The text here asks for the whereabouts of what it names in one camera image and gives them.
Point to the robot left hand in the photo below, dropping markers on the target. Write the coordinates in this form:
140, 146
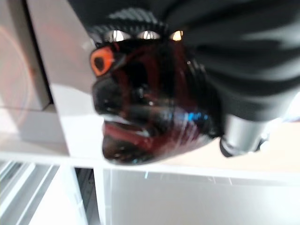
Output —
239, 47

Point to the white refrigerator side panel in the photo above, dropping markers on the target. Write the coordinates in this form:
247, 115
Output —
63, 47

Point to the clear refrigerator drawer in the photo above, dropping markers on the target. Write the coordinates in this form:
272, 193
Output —
187, 201

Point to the white refrigerator shelf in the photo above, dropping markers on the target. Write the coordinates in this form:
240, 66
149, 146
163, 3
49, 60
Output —
257, 165

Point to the white refrigerator rack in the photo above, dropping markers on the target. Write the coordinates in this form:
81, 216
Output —
35, 194

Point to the grey beige box panel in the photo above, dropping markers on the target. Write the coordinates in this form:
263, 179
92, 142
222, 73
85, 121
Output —
18, 58

